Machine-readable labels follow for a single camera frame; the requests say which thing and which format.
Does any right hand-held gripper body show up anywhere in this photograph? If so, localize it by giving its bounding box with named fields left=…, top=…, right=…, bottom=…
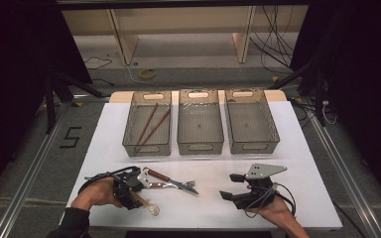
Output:
left=232, top=163, right=289, bottom=211

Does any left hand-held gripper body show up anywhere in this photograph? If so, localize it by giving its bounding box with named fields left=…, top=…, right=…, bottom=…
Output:
left=112, top=166, right=157, bottom=210

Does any wooden-handled small spoon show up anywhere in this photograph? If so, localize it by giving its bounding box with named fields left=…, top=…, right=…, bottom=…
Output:
left=133, top=193, right=161, bottom=218

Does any wooden-handled metal fork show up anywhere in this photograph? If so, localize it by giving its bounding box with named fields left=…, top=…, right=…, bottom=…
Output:
left=147, top=180, right=196, bottom=191

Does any translucent grey plastic bin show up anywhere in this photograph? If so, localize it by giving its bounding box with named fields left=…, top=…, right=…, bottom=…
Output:
left=177, top=88, right=225, bottom=156
left=122, top=90, right=173, bottom=158
left=223, top=88, right=281, bottom=155

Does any brown wooden chopstick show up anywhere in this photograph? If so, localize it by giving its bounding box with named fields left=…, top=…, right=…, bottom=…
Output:
left=137, top=102, right=159, bottom=146
left=134, top=109, right=172, bottom=153

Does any person's right hand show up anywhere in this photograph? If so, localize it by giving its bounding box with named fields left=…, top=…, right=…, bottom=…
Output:
left=256, top=196, right=296, bottom=226

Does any person's left hand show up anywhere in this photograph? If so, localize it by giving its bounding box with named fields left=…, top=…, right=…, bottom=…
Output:
left=70, top=177, right=124, bottom=211

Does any white table mat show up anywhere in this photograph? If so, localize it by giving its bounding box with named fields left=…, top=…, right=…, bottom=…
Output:
left=59, top=100, right=343, bottom=230

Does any black tripod stand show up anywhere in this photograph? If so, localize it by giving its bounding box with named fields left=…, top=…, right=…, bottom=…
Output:
left=269, top=59, right=329, bottom=127
left=44, top=70, right=109, bottom=135

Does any yellow tape roll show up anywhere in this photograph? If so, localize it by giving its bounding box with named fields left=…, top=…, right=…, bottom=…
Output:
left=138, top=67, right=158, bottom=80

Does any black curtain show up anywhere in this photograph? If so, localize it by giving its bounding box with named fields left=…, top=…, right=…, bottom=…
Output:
left=0, top=0, right=92, bottom=207
left=290, top=0, right=381, bottom=212

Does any light wooden desk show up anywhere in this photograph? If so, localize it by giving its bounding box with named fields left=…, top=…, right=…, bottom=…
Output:
left=61, top=4, right=309, bottom=66

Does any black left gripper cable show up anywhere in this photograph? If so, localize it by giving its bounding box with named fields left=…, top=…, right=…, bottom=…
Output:
left=77, top=166, right=141, bottom=195

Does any aluminium floor rail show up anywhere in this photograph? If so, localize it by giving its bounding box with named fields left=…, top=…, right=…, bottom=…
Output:
left=306, top=98, right=381, bottom=238
left=0, top=95, right=77, bottom=238

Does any white coiled cable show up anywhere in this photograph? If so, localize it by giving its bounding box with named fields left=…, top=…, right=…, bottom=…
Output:
left=321, top=99, right=339, bottom=126

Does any white floor cable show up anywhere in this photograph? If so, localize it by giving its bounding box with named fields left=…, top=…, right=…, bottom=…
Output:
left=107, top=53, right=153, bottom=87

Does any thin black floor cable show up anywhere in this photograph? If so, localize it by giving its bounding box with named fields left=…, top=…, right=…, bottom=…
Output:
left=82, top=56, right=113, bottom=70

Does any bundle of black cables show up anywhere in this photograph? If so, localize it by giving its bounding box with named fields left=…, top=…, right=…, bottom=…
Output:
left=249, top=4, right=300, bottom=76

